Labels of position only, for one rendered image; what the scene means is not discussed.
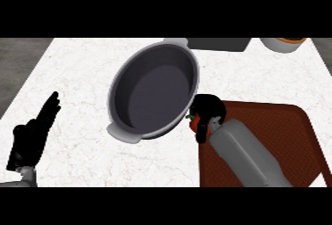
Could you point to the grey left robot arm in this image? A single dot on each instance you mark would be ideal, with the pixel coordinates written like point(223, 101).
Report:
point(22, 177)

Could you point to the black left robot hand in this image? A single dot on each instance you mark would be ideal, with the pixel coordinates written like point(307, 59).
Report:
point(33, 137)

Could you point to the dark grey box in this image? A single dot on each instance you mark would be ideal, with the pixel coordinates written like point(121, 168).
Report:
point(219, 44)

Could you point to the grey oval pot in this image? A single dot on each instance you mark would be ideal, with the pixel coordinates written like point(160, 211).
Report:
point(154, 89)

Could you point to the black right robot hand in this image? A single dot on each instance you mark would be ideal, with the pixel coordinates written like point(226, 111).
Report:
point(208, 109)

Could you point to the brown tray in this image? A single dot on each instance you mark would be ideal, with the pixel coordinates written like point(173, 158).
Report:
point(276, 137)

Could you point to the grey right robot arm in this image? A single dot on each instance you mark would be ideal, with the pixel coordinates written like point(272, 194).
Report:
point(247, 155)

